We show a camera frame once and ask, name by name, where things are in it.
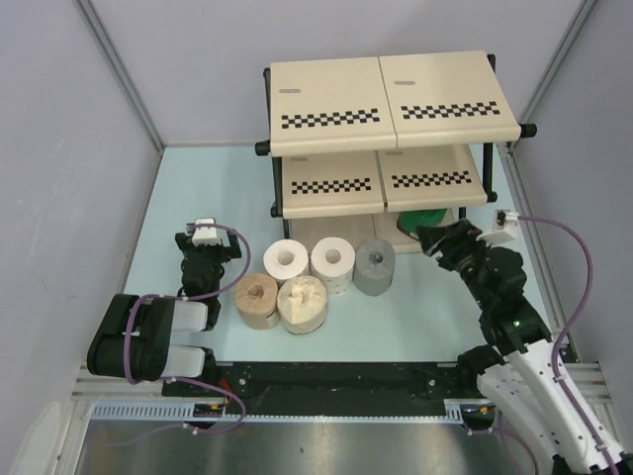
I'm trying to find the grey paper towel roll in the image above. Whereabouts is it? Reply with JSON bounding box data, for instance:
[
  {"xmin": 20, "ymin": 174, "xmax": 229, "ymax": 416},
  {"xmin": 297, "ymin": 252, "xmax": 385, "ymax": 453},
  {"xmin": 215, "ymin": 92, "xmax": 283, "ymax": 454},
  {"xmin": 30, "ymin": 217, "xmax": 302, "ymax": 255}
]
[{"xmin": 353, "ymin": 238, "xmax": 396, "ymax": 297}]

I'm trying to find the purple cable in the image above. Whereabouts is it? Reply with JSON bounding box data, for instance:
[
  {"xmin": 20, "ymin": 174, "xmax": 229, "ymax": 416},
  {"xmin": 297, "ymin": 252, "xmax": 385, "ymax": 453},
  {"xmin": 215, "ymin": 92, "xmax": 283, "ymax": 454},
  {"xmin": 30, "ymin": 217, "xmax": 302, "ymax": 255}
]
[
  {"xmin": 116, "ymin": 223, "xmax": 251, "ymax": 441},
  {"xmin": 489, "ymin": 215, "xmax": 624, "ymax": 475}
]

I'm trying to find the slotted cable duct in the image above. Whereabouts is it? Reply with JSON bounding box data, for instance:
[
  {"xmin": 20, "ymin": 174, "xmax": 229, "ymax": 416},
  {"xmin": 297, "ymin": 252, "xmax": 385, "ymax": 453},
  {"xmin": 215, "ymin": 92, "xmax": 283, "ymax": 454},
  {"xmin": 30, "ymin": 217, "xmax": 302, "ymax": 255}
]
[{"xmin": 91, "ymin": 401, "xmax": 463, "ymax": 424}]

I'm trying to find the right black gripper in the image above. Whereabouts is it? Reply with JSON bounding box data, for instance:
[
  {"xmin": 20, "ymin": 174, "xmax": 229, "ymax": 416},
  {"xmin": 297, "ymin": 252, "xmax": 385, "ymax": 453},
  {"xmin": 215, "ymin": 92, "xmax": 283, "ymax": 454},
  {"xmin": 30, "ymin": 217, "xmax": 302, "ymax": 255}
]
[{"xmin": 411, "ymin": 218, "xmax": 491, "ymax": 309}]

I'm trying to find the beige three-tier shelf rack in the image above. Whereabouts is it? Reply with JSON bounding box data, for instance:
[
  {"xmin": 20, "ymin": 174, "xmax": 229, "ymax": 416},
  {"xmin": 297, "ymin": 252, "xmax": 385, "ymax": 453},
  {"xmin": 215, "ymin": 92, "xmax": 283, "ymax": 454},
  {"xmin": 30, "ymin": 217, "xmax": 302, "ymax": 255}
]
[{"xmin": 254, "ymin": 50, "xmax": 537, "ymax": 253}]

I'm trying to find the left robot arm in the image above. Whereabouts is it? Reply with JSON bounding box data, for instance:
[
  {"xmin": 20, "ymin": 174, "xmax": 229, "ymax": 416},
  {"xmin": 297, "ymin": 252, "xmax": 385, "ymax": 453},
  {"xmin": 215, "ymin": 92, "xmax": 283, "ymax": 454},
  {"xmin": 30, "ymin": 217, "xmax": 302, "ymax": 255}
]
[{"xmin": 86, "ymin": 223, "xmax": 242, "ymax": 396}]

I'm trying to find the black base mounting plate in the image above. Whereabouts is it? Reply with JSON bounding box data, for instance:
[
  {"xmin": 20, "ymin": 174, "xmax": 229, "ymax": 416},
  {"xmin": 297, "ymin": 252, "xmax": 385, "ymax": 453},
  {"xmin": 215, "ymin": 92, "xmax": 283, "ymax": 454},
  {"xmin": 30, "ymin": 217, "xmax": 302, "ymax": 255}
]
[{"xmin": 161, "ymin": 360, "xmax": 496, "ymax": 403}]

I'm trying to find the cream wrapped paper roll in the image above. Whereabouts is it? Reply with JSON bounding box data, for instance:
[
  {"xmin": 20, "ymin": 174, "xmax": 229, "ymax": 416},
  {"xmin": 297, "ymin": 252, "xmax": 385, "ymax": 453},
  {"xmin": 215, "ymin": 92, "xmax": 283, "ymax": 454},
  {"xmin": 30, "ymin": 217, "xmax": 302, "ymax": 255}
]
[{"xmin": 277, "ymin": 275, "xmax": 328, "ymax": 334}]

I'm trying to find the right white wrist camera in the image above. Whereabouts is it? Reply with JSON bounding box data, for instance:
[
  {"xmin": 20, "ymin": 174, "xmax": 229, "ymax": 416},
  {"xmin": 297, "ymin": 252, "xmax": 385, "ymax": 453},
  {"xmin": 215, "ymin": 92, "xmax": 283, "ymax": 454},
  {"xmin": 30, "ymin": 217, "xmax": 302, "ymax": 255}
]
[{"xmin": 478, "ymin": 209, "xmax": 520, "ymax": 246}]

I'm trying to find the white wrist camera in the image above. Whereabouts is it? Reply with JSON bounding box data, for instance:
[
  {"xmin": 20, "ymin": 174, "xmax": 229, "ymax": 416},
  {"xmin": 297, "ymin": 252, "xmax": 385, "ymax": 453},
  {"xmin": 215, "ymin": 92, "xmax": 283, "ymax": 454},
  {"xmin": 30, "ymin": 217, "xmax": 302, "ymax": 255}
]
[
  {"xmin": 478, "ymin": 209, "xmax": 520, "ymax": 246},
  {"xmin": 187, "ymin": 218, "xmax": 222, "ymax": 246}
]

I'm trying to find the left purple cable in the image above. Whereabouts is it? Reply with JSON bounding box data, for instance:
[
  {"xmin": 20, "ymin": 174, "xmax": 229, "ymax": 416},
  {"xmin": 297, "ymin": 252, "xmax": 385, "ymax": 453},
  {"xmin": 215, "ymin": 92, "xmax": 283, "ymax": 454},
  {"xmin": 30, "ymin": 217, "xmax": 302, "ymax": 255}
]
[{"xmin": 116, "ymin": 223, "xmax": 251, "ymax": 441}]

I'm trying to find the white pinkish paper roll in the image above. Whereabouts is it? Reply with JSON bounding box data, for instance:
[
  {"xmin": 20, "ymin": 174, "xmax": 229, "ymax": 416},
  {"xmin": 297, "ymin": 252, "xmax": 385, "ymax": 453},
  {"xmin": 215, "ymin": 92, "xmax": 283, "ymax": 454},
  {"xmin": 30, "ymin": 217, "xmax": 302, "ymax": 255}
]
[{"xmin": 263, "ymin": 239, "xmax": 310, "ymax": 286}]

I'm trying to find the white dotted paper roll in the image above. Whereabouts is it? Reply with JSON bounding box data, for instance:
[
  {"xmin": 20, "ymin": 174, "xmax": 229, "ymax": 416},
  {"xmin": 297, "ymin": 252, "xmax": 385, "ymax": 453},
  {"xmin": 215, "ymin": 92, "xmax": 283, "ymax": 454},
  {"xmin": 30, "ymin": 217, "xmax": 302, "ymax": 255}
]
[{"xmin": 310, "ymin": 237, "xmax": 355, "ymax": 295}]

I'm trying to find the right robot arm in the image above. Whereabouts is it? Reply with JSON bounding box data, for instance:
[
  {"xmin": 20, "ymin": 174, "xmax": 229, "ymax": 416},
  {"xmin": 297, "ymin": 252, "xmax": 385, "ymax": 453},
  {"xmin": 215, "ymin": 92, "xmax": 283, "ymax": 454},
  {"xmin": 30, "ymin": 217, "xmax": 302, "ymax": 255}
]
[{"xmin": 416, "ymin": 211, "xmax": 632, "ymax": 474}]

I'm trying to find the brown wrapped paper roll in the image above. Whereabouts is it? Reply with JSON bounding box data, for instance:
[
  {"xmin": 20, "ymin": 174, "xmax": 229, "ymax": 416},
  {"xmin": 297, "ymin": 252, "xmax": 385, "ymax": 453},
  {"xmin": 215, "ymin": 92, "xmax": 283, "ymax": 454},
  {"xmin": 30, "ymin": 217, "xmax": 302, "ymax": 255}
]
[{"xmin": 233, "ymin": 273, "xmax": 280, "ymax": 331}]

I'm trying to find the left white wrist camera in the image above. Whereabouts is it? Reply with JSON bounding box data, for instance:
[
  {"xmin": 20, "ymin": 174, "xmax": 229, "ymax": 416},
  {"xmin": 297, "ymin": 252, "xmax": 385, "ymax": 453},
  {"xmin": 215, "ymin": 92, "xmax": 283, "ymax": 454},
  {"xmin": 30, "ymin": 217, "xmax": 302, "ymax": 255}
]
[{"xmin": 187, "ymin": 218, "xmax": 222, "ymax": 246}]

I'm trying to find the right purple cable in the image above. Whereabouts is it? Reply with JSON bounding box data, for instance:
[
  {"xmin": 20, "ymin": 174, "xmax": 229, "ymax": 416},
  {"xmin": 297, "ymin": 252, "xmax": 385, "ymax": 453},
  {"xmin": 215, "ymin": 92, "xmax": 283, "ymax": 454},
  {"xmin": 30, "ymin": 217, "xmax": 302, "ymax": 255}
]
[{"xmin": 489, "ymin": 215, "xmax": 624, "ymax": 475}]

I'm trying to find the green paper towel roll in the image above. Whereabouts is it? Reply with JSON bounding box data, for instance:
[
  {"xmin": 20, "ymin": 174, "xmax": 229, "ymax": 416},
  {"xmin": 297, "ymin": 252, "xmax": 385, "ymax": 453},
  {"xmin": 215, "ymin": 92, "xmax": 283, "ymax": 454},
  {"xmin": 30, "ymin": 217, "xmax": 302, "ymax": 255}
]
[{"xmin": 397, "ymin": 209, "xmax": 447, "ymax": 239}]

